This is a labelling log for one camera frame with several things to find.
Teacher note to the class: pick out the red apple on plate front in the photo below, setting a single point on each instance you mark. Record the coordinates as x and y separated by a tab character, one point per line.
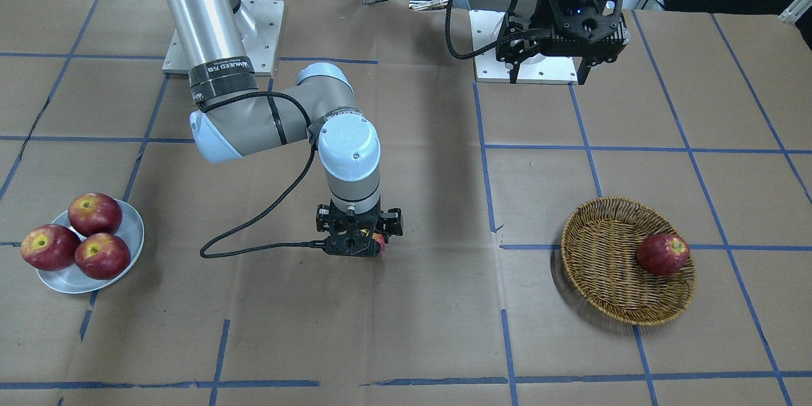
102	256

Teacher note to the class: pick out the light blue plate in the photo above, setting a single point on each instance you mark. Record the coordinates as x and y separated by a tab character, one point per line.
129	238

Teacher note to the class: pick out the red apple in basket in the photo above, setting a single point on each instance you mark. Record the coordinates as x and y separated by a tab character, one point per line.
663	254

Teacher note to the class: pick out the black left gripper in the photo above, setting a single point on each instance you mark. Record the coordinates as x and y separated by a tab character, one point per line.
543	17

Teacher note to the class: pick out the red apple on plate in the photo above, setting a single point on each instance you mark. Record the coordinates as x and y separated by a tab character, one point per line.
50	247
95	213
102	256

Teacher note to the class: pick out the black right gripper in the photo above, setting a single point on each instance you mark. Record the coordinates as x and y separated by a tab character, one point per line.
394	221

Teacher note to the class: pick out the red apple on plate back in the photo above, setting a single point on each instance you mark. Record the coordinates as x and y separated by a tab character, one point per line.
95	213

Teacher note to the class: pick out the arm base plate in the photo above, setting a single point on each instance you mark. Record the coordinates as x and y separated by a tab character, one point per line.
538	69
205	36

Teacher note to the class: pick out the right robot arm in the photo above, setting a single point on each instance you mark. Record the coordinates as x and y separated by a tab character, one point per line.
235	118

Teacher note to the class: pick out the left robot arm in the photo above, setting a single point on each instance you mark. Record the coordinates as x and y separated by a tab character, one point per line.
458	30

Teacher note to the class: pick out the woven wicker basket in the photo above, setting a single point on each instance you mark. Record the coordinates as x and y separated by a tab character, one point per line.
599	247

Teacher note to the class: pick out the red yellow apple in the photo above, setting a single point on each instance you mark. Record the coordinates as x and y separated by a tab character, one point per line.
379	244

